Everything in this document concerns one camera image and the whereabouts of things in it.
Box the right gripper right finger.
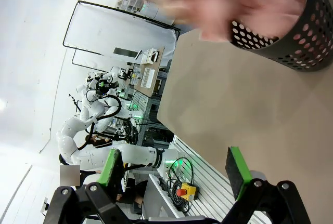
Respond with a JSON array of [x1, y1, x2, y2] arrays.
[[221, 146, 313, 224]]

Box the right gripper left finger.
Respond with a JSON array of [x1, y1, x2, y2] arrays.
[[43, 148, 132, 224]]

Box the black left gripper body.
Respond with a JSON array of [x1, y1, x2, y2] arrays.
[[95, 78, 114, 97]]

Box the pink towel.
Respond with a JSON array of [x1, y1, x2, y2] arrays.
[[145, 0, 308, 43]]

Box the black perforated plastic basket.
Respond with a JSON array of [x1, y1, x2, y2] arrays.
[[230, 0, 333, 73]]

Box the seated person in dark clothes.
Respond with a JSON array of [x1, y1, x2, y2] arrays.
[[58, 153, 102, 191]]

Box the yellow emergency stop box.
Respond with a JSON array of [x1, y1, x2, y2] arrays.
[[176, 182, 197, 201]]

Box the black corrugated cable hose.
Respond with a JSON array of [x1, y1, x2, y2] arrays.
[[76, 94, 123, 154]]

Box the white backdrop panel black frame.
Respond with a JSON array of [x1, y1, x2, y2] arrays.
[[62, 0, 181, 70]]

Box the black cable bundle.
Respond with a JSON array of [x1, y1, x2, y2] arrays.
[[158, 156, 195, 213]]

